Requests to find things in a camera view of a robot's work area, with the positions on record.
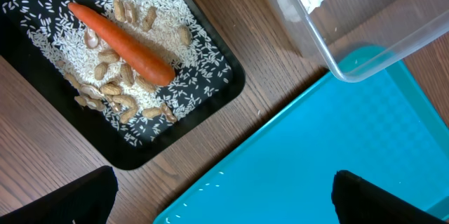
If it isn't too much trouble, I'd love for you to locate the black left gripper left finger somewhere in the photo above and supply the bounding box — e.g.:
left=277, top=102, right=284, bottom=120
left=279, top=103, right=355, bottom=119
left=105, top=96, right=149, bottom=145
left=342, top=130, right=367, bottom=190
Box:
left=1, top=166, right=119, bottom=223

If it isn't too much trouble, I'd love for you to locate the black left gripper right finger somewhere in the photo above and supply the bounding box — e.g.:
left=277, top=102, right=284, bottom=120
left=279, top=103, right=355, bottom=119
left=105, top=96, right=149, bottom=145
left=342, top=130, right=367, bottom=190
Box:
left=331, top=170, right=445, bottom=224

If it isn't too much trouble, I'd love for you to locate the black food waste tray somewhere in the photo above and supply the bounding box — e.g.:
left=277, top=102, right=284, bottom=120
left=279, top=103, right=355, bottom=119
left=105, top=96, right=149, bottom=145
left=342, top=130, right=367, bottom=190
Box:
left=1, top=0, right=245, bottom=170

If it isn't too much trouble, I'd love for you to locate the teal plastic tray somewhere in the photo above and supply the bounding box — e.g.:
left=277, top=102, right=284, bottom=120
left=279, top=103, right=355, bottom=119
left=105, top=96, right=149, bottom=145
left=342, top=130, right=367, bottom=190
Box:
left=156, top=62, right=448, bottom=224

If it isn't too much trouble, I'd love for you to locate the pile of peanuts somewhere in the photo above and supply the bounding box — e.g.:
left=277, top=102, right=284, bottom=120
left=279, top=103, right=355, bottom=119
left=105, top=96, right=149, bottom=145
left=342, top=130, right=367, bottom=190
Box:
left=49, top=0, right=199, bottom=124

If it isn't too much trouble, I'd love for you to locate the orange carrot piece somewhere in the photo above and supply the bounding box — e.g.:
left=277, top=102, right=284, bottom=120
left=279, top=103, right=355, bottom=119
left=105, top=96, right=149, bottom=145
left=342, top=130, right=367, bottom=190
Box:
left=68, top=3, right=175, bottom=86

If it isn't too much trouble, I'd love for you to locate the clear plastic bin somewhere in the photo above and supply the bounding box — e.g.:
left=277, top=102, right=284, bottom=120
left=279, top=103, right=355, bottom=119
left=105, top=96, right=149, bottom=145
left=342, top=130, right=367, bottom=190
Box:
left=268, top=0, right=448, bottom=82

